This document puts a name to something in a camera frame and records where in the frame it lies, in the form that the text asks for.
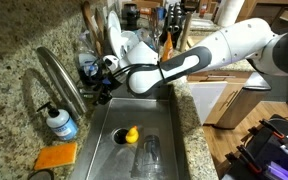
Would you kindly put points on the white open cabinet door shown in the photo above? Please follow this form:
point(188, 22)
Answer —
point(204, 100)

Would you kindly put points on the curved metal faucet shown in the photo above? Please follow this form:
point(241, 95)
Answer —
point(64, 83)

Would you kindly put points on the white bowl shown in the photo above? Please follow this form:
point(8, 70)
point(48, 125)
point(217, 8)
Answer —
point(130, 36)

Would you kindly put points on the white dinner plate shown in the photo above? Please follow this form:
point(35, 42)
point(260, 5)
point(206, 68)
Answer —
point(117, 40)
point(114, 20)

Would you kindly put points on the black tool cart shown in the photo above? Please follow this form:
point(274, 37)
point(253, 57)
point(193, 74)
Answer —
point(267, 156)

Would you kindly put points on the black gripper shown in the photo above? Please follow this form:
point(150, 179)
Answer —
point(109, 81)

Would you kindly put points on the orange black clamp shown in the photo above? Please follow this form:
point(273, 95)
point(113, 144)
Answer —
point(271, 128)
point(249, 160)

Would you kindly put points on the black cylindrical appliance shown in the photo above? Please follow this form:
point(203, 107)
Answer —
point(130, 15)

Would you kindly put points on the black knife block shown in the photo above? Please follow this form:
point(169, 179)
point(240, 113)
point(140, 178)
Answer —
point(174, 20)

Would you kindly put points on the wooden shelf unit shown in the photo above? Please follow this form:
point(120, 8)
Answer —
point(277, 13)

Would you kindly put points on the blue label soap pump bottle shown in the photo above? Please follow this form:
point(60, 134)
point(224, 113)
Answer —
point(62, 125)

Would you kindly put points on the clear drinking glass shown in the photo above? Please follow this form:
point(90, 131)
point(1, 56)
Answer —
point(153, 156)

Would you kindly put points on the upright wooden board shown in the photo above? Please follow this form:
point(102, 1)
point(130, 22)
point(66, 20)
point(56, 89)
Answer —
point(185, 30)

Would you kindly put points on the blue box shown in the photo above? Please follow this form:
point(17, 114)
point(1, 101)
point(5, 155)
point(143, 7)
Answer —
point(160, 12)

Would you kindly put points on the wooden cabinet door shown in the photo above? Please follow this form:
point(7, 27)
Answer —
point(214, 115)

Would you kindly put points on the wooden drawer front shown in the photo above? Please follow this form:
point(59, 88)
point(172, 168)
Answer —
point(197, 76)

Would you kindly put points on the orange sponge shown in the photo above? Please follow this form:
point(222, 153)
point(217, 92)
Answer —
point(55, 156)

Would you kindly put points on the wooden spoon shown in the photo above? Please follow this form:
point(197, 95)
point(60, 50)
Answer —
point(89, 23)
point(99, 23)

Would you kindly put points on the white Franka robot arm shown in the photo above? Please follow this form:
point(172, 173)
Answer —
point(234, 46)

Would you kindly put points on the yellow rubber duck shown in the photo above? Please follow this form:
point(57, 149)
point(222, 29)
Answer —
point(132, 135)

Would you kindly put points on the stainless steel sink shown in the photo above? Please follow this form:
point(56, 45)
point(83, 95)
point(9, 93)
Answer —
point(107, 156)

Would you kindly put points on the stainless steel trash can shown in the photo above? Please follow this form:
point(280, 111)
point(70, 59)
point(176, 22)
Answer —
point(250, 100)

